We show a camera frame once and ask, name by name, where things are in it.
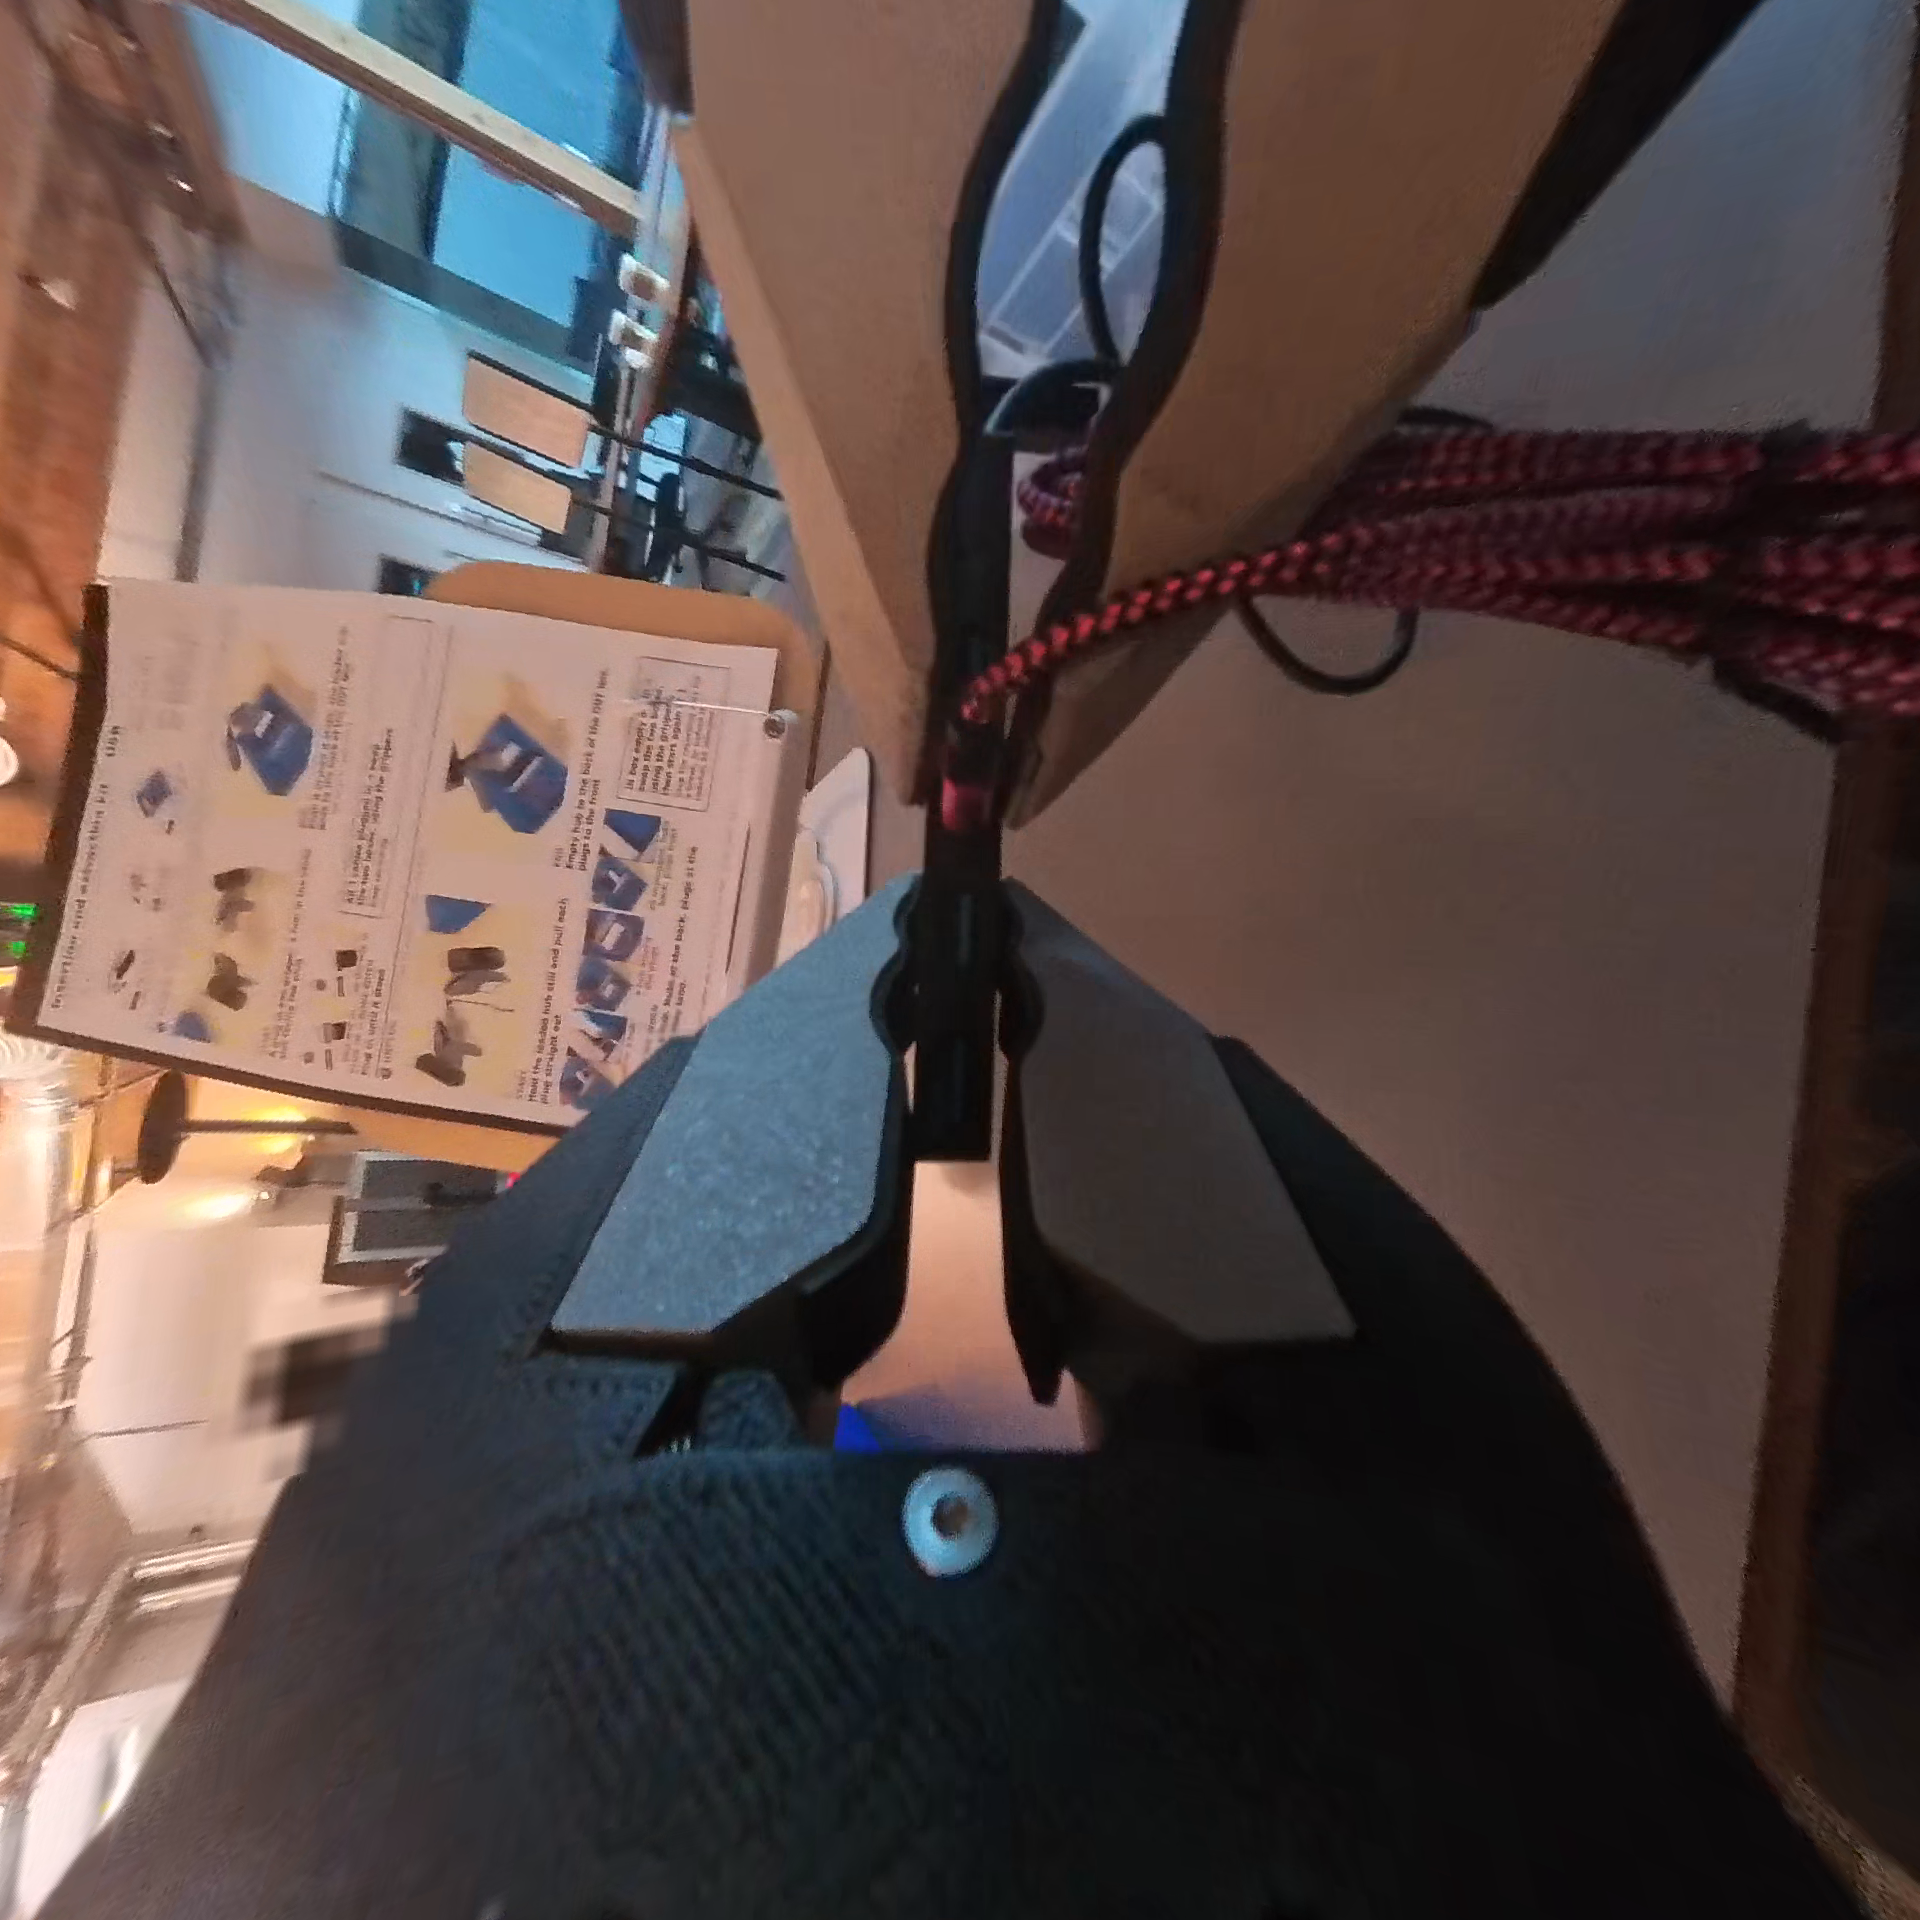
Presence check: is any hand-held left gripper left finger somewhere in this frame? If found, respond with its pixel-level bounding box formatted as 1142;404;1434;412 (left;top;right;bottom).
550;873;920;1376

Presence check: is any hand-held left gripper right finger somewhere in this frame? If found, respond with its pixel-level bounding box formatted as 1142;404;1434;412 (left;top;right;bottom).
993;878;1359;1404

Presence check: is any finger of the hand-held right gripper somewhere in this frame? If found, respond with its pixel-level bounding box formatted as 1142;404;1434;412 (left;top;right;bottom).
659;0;1083;811
1010;0;1633;825

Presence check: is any black hub cable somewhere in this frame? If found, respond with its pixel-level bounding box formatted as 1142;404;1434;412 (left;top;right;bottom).
982;110;1420;699

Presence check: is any red black braided cable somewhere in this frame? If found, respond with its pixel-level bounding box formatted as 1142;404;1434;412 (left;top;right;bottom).
937;425;1920;834

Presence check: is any white stand base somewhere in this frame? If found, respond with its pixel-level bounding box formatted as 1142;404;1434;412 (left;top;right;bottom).
769;743;875;993

